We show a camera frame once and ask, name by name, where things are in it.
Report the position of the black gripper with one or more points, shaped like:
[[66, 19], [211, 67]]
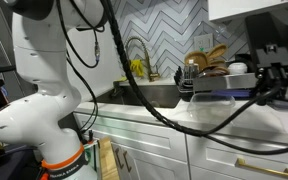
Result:
[[267, 36]]

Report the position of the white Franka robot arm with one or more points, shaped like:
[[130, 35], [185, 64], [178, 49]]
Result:
[[40, 100]]

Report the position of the white lidded jar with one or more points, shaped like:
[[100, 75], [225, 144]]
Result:
[[237, 68]]

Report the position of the black dish drying rack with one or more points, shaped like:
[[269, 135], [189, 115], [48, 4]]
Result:
[[224, 81]]

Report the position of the clear bottle with cap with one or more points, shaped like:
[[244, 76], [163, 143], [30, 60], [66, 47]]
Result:
[[193, 68]]

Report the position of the gold spring kitchen faucet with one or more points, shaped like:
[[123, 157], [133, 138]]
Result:
[[147, 63]]

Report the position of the stainless steel sink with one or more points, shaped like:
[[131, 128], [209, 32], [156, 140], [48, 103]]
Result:
[[144, 96]]

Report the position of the yellow rubber glove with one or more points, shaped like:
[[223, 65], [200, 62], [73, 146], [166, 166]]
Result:
[[137, 67]]

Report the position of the white base cabinet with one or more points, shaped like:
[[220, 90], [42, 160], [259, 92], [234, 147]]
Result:
[[144, 136]]

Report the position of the yellow sponge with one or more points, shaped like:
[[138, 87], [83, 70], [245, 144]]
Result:
[[121, 79]]

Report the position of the wooden cutting board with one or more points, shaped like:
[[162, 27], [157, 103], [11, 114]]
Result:
[[108, 160]]

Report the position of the dark robot cart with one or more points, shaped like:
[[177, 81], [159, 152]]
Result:
[[10, 166]]

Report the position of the white wall cabinet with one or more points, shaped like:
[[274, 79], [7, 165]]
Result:
[[244, 8]]

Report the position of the white wall outlet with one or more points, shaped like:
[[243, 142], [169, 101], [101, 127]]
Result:
[[203, 42]]

